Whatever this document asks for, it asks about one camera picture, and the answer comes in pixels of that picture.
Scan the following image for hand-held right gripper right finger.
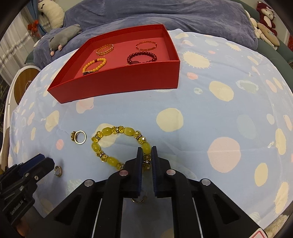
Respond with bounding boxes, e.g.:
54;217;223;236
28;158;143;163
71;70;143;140
151;146;261;238

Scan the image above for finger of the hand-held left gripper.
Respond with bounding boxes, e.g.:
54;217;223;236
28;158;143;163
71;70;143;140
14;157;55;190
17;154;45;175

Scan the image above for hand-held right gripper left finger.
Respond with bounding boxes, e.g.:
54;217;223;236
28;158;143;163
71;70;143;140
41;147;143;238

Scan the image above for yellow-green bead bracelet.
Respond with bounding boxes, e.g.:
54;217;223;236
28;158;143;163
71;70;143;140
91;125;152;171

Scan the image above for red cardboard box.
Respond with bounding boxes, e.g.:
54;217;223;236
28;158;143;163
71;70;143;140
47;24;180;104

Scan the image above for orange bead bracelet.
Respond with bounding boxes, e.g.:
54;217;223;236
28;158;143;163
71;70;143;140
82;58;107;74

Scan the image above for dark red bead bracelet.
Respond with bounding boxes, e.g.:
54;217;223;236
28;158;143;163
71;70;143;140
127;52;157;66

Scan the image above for thin gold bangle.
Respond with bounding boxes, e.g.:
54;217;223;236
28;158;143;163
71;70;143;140
136;40;158;51

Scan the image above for gold woven bangle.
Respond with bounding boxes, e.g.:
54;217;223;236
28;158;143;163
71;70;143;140
96;44;114;56

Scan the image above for round wooden stool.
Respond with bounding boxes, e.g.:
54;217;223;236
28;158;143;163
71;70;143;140
6;65;40;112

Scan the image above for light blue patterned bedsheet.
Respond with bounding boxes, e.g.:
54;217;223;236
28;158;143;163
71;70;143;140
7;29;293;234

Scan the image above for white lace curtain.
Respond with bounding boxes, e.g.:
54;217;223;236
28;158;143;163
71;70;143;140
0;14;35;83

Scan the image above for grey plush mouse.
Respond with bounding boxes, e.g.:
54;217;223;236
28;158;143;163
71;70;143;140
49;24;82;56

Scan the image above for white fluffy blanket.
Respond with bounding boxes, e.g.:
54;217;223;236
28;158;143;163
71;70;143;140
259;214;290;234

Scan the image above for red curtain bow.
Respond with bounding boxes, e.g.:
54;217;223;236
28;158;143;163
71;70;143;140
27;19;40;37

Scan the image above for blue curtain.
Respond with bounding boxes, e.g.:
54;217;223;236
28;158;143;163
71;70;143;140
27;0;49;38

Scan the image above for white plush toy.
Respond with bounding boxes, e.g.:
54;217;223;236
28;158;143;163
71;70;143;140
37;0;65;29

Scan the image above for purple-blue blanket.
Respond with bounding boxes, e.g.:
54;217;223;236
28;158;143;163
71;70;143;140
33;0;259;69

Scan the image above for white flower plush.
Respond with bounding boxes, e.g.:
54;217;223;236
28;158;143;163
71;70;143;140
248;17;260;39

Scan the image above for beige cookie plush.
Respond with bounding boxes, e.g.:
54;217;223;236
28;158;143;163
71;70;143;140
257;22;280;47

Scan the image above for red monkey plush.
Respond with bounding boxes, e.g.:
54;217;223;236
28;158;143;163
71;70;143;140
256;1;278;36

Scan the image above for gold ring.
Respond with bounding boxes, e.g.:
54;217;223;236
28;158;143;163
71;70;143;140
71;130;87;145

